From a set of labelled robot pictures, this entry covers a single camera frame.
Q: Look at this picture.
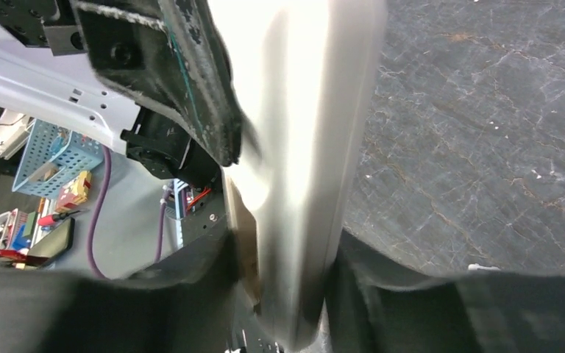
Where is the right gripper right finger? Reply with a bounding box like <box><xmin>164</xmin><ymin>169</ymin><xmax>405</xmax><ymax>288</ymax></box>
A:
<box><xmin>326</xmin><ymin>232</ymin><xmax>565</xmax><ymax>352</ymax></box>

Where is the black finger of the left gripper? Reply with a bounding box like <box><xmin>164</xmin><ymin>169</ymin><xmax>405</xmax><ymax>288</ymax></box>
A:
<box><xmin>71</xmin><ymin>1</ymin><xmax>244</xmax><ymax>167</ymax></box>

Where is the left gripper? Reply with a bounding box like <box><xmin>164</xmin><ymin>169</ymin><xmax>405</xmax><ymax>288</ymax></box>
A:
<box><xmin>0</xmin><ymin>0</ymin><xmax>85</xmax><ymax>56</ymax></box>

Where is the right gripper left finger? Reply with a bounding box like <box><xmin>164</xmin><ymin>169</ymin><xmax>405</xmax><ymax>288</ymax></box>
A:
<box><xmin>0</xmin><ymin>231</ymin><xmax>240</xmax><ymax>352</ymax></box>

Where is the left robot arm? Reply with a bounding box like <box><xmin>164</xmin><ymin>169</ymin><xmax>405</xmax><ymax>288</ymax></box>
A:
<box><xmin>0</xmin><ymin>1</ymin><xmax>242</xmax><ymax>188</ymax></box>

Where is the blue perforated basket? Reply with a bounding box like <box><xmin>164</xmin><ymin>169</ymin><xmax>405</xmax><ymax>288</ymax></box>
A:
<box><xmin>12</xmin><ymin>120</ymin><xmax>104</xmax><ymax>199</ymax></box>

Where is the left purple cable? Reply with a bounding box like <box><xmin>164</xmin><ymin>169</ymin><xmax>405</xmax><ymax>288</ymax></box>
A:
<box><xmin>86</xmin><ymin>145</ymin><xmax>171</xmax><ymax>279</ymax></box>

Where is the red handled screwdriver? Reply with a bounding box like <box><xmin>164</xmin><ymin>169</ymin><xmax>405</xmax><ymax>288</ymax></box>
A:
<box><xmin>36</xmin><ymin>210</ymin><xmax>87</xmax><ymax>227</ymax></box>

